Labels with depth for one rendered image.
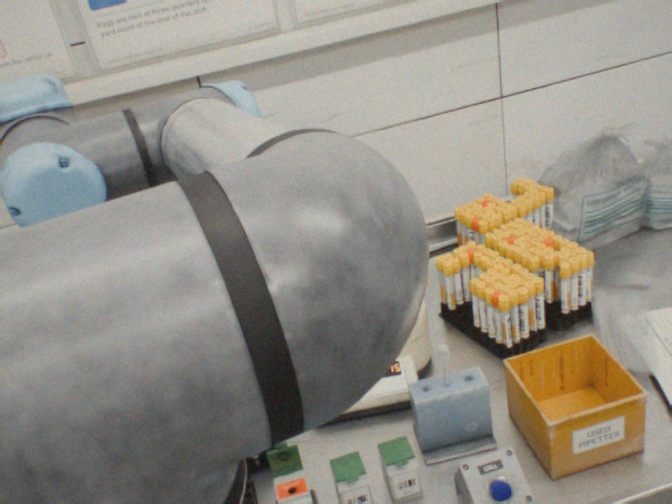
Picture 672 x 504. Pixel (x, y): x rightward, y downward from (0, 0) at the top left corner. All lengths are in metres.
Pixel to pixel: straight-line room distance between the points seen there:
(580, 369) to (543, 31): 0.62
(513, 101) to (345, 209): 1.20
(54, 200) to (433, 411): 0.59
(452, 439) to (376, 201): 0.81
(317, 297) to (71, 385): 0.09
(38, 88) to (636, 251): 1.07
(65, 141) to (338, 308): 0.43
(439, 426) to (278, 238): 0.81
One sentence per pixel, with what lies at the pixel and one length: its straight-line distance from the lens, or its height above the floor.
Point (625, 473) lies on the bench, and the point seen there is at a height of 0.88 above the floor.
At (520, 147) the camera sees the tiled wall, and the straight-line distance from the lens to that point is 1.53.
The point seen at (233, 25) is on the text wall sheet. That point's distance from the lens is 1.29.
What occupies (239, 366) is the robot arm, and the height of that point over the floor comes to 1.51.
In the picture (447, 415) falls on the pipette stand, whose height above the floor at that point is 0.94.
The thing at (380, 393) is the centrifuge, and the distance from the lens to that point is 1.15.
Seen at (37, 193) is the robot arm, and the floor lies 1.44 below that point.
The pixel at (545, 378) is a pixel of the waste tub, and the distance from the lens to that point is 1.14.
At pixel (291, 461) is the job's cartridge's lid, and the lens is 1.01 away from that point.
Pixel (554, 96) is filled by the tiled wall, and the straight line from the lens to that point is 1.53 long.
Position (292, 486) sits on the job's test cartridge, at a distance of 1.00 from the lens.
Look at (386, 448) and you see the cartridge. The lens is 1.03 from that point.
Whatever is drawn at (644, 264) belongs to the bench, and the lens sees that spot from 1.45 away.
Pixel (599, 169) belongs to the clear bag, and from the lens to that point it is 1.45.
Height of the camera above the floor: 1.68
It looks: 31 degrees down
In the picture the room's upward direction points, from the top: 11 degrees counter-clockwise
